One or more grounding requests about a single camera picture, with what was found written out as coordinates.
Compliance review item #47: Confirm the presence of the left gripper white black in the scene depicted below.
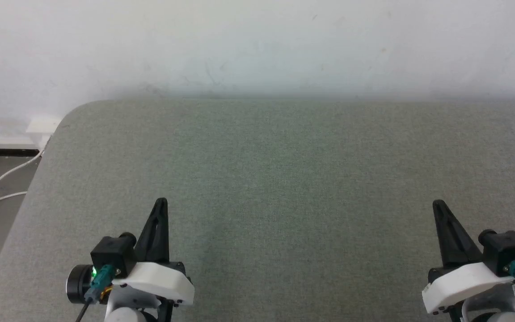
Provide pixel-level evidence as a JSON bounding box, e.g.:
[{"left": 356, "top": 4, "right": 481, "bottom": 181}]
[{"left": 106, "top": 198, "right": 195, "bottom": 322}]

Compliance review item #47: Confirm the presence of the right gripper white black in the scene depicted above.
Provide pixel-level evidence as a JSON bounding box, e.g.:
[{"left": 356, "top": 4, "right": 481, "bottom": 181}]
[{"left": 422, "top": 200, "right": 515, "bottom": 316}]

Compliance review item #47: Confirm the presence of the teal connector left gripper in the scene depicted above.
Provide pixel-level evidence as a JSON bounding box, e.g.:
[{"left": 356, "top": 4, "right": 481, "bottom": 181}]
[{"left": 84, "top": 265, "right": 115, "bottom": 302}]

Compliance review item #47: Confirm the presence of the grey fabric sofa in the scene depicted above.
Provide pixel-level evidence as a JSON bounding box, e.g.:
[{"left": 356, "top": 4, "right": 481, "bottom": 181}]
[{"left": 0, "top": 98, "right": 515, "bottom": 322}]

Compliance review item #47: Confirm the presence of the black baseboard strip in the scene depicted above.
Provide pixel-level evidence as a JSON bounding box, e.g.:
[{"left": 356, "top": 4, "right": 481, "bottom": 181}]
[{"left": 0, "top": 148, "right": 43, "bottom": 157}]

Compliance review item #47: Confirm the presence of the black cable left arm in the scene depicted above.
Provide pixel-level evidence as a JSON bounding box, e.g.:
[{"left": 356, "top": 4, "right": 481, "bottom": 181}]
[{"left": 75, "top": 300, "right": 93, "bottom": 322}]

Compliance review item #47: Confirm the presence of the white floor cable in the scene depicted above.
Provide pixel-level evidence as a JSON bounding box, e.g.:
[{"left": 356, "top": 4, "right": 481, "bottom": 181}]
[
  {"left": 0, "top": 191, "right": 29, "bottom": 204},
  {"left": 0, "top": 151, "right": 44, "bottom": 213}
]

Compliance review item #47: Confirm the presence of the white wall socket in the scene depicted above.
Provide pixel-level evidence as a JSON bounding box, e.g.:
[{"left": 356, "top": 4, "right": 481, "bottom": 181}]
[{"left": 26, "top": 115, "right": 63, "bottom": 150}]

